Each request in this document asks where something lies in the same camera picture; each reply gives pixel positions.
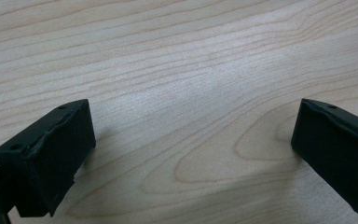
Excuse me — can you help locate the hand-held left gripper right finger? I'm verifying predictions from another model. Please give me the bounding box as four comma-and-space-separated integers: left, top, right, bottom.
290, 98, 358, 216

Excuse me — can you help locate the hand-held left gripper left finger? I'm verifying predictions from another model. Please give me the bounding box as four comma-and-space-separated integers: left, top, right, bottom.
0, 98, 97, 218

